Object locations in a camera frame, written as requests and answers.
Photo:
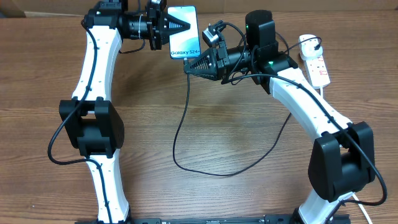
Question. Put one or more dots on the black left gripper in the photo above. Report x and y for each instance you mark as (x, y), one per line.
(162, 26)

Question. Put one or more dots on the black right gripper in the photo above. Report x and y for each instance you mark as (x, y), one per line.
(219, 61)

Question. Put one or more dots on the Samsung Galaxy smartphone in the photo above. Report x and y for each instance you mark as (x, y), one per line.
(185, 44)

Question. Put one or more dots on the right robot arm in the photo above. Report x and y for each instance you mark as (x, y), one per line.
(342, 159)

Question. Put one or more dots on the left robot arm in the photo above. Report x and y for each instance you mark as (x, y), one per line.
(92, 123)

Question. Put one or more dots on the white charger plug adapter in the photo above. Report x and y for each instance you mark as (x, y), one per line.
(310, 46)

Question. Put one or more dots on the white power strip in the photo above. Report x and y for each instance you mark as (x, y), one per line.
(317, 72)

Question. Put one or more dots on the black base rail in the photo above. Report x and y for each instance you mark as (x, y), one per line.
(211, 221)

